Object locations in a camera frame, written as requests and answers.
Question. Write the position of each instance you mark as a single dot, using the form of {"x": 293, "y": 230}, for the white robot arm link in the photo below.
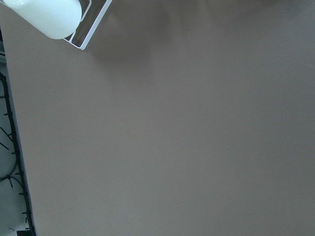
{"x": 57, "y": 19}

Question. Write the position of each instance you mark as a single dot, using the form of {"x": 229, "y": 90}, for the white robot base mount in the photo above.
{"x": 93, "y": 11}

